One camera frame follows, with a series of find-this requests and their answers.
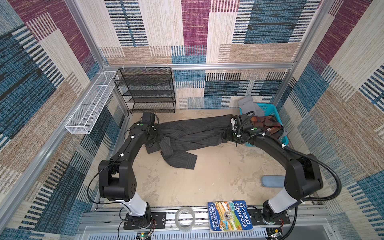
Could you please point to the blue oval case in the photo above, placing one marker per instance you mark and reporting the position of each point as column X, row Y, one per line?
column 273, row 181

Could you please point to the plaid red brown shirt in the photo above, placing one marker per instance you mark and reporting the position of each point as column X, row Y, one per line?
column 268, row 124

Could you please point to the dark grey pinstripe shirt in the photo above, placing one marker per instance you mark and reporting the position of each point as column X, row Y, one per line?
column 175, row 139

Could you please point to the white wire mesh tray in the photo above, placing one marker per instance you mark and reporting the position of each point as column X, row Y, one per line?
column 87, row 113

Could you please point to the light grey shirt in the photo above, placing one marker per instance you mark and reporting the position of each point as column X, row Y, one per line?
column 247, row 105

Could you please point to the black wire shelf rack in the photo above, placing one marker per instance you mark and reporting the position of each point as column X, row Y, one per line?
column 147, row 89

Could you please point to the clear tape roll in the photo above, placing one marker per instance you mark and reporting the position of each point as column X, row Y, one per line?
column 185, row 219

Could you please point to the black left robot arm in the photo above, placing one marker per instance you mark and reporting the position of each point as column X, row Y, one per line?
column 117, row 181

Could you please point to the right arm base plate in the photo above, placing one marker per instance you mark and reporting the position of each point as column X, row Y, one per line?
column 261, row 217

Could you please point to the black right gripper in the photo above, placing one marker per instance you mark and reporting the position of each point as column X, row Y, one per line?
column 226, row 133

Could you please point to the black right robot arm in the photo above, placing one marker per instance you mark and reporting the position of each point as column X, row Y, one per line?
column 303, row 176

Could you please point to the treehouse paperback book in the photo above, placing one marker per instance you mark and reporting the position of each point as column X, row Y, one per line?
column 229, row 216

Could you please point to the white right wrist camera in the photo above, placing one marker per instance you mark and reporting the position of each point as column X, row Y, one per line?
column 234, row 124

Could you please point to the teal plastic laundry basket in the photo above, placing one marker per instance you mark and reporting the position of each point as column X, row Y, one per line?
column 247, row 129

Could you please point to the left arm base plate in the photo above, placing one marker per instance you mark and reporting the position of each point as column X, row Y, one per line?
column 157, row 219

